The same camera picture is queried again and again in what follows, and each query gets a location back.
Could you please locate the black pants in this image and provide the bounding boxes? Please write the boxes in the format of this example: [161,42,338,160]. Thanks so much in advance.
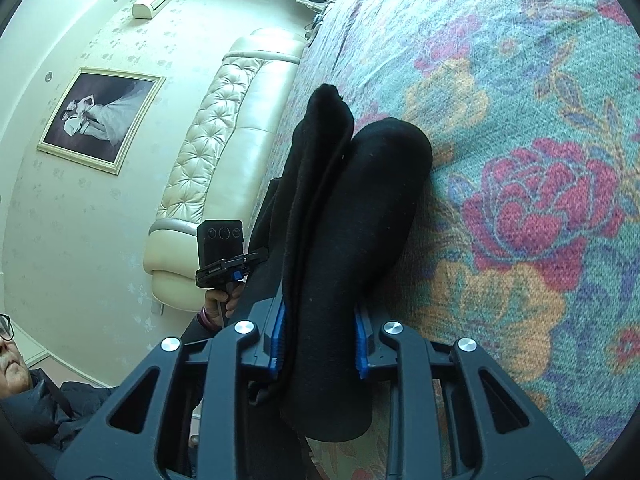
[179,82,434,480]

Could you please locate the person left hand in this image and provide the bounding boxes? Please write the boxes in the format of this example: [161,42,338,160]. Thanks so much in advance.
[201,282,245,330]

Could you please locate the cream tufted leather headboard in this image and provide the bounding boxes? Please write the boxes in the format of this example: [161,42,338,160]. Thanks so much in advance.
[143,28,306,312]

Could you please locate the person in dark jacket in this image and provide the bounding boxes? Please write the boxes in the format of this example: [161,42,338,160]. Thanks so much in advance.
[1,315,225,479]

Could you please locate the framed wedding photo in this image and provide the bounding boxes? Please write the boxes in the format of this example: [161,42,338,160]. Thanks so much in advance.
[37,67,165,176]

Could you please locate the floral bedspread bed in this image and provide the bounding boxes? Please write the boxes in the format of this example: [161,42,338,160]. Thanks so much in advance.
[267,0,639,479]

